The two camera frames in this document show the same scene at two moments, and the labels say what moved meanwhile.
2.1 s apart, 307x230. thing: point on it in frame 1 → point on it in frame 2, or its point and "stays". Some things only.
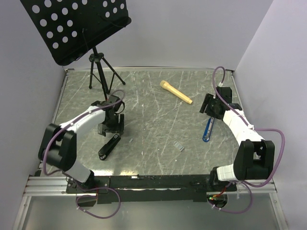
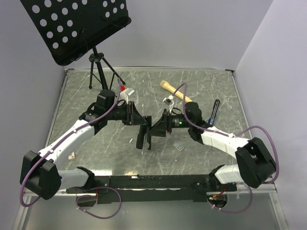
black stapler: x=107 y=148 → x=144 y=129
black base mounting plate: x=149 y=189 stays
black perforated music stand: x=69 y=28 stays
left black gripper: x=117 y=128 → x=133 y=117
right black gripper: x=208 y=99 → x=165 y=123
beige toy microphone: x=165 y=85 stays
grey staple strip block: x=178 y=146 stays
